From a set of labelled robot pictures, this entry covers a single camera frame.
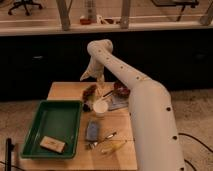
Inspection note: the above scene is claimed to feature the green plastic tray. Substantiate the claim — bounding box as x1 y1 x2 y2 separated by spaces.
21 100 82 159

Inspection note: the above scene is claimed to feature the black stand bottom left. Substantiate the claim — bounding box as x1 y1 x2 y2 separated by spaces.
5 138 14 171

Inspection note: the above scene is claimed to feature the black floor cable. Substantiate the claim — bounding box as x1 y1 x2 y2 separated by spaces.
178 132 213 171

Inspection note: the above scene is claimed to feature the blue grey cloth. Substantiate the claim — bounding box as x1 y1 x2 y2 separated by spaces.
85 121 100 142

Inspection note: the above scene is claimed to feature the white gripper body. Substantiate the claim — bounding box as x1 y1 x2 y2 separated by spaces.
80 57 105 88

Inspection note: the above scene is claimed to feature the metal fork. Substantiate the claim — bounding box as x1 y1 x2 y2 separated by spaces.
88 132 117 149

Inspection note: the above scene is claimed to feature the red item on shelf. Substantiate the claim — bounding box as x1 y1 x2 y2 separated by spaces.
80 17 92 25

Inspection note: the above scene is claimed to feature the tan sponge block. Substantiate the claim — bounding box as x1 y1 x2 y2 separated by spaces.
40 136 66 153

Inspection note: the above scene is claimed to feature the dark red bowl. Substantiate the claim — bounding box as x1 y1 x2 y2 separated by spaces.
113 81 130 98

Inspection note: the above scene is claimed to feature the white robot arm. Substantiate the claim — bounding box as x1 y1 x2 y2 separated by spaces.
80 39 187 171

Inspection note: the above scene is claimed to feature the black office chair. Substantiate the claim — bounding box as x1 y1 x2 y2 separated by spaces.
8 0 43 16

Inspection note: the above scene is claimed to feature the small dark round object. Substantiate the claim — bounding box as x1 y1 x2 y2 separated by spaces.
83 103 92 112

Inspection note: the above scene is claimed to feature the dark red grape bunch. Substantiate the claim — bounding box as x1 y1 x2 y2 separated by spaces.
82 84 97 101

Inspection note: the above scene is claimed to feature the yellow banana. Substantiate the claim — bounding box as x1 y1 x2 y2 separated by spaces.
101 141 126 155

